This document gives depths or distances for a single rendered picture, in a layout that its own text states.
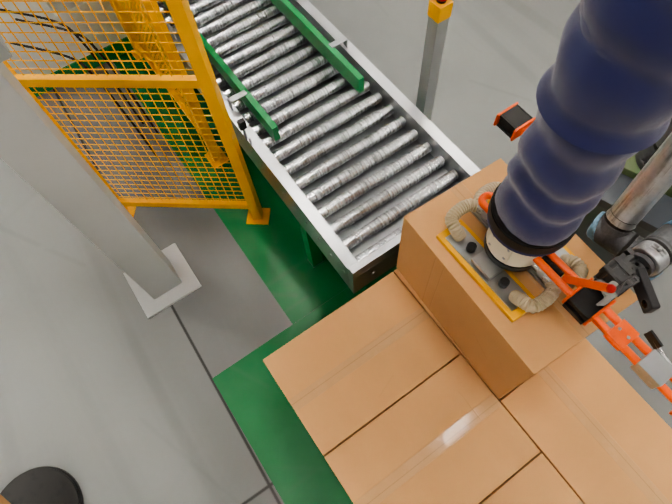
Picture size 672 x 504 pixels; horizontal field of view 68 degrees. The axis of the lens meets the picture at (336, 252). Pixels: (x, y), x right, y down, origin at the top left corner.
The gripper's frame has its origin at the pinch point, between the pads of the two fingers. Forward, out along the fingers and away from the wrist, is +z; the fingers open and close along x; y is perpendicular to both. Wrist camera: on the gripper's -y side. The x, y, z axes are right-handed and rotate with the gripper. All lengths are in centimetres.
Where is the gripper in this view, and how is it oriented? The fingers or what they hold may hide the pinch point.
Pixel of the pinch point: (595, 309)
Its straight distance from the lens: 147.6
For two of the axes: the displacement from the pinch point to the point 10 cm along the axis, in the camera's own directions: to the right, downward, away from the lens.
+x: -0.4, -4.4, -9.0
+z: -8.2, 5.2, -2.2
